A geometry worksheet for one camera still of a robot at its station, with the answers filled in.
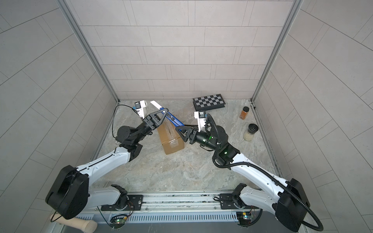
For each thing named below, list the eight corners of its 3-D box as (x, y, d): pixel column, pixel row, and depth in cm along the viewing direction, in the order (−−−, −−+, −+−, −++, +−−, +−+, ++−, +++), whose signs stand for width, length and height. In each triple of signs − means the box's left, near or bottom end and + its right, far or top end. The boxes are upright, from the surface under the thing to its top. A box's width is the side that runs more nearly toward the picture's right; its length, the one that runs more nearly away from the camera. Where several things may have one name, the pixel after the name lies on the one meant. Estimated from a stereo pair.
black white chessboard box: (195, 112, 111) (195, 109, 108) (192, 101, 119) (192, 97, 116) (225, 107, 115) (226, 104, 112) (220, 96, 122) (220, 93, 119)
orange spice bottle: (240, 119, 106) (243, 111, 99) (239, 114, 109) (242, 106, 102) (246, 119, 106) (249, 111, 99) (244, 114, 109) (248, 106, 102)
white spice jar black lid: (244, 141, 95) (250, 131, 86) (242, 133, 99) (247, 123, 89) (253, 141, 95) (259, 131, 86) (251, 133, 99) (257, 123, 89)
